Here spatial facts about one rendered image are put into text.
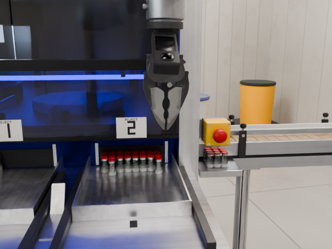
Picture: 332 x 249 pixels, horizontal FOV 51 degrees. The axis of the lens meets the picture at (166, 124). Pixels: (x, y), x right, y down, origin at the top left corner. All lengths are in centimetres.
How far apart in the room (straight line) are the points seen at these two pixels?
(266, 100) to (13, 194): 387
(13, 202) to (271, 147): 79
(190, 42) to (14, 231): 63
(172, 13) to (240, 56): 457
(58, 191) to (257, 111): 386
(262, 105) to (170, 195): 371
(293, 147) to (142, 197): 58
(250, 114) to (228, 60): 99
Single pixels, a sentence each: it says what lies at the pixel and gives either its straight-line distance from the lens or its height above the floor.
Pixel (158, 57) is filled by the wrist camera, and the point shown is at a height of 123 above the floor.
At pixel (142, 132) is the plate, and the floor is 101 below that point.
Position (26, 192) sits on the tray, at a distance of 97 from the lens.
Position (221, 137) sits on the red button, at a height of 99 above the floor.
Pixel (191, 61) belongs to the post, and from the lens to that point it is 97.
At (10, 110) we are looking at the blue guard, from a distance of 103.
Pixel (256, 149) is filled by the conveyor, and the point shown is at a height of 91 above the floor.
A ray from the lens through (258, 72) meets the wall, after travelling 538.
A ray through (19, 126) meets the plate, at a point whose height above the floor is 103.
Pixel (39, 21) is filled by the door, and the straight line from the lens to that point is 100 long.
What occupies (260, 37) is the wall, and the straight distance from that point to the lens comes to 535.
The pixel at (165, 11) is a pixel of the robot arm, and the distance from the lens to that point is 67.
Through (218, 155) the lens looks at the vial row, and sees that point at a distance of 107.
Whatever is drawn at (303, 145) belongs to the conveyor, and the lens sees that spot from 126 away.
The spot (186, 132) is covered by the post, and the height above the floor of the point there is 100.
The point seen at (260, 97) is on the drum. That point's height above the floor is 57.
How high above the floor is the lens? 126
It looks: 14 degrees down
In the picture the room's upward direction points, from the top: straight up
